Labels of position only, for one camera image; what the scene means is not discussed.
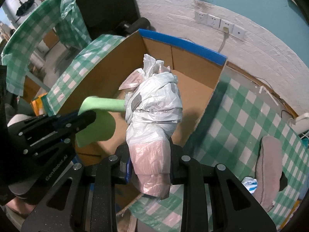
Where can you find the black umbrella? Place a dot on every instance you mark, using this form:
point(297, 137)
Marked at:
point(25, 6)

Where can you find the teal basket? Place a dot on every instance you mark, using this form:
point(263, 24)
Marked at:
point(305, 141)

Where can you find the grey sock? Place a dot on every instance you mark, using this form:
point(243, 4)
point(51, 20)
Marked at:
point(268, 164)

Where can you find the green foam sheet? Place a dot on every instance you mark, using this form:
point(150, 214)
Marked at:
point(96, 135)

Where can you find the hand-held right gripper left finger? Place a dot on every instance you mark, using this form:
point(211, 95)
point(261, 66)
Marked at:
point(126, 171)

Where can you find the brown cardboard carton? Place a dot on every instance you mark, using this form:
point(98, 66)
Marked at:
point(50, 40)

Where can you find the black cabinet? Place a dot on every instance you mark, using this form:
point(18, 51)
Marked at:
point(103, 2)

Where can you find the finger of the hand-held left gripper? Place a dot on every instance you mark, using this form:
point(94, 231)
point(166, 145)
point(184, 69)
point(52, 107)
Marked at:
point(84, 120)
point(48, 147)

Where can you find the white wall socket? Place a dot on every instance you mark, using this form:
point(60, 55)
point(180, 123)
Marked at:
point(239, 31)
point(201, 17)
point(214, 20)
point(229, 24)

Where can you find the white cylindrical appliance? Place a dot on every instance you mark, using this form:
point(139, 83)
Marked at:
point(301, 123)

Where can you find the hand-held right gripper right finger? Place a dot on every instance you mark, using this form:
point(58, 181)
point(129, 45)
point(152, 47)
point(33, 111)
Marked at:
point(176, 174)

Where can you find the white trim strip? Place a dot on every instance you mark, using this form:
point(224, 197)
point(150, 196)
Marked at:
point(262, 89)

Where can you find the orange packet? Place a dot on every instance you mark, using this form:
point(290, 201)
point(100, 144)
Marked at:
point(37, 106)

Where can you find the blue-sided cardboard box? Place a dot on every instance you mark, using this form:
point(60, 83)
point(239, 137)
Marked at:
point(193, 87)

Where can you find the white and blue plastic bag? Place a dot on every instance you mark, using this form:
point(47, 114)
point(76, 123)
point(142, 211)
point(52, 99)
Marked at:
point(249, 186)

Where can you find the person's left forearm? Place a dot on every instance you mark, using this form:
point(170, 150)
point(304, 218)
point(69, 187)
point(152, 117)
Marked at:
point(17, 207)

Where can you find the black sock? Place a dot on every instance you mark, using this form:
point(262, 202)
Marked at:
point(283, 181)

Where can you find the black cylindrical device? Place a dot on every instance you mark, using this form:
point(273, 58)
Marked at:
point(140, 24)

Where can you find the white plastic bag bundle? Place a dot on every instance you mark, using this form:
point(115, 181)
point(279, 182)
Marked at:
point(154, 116)

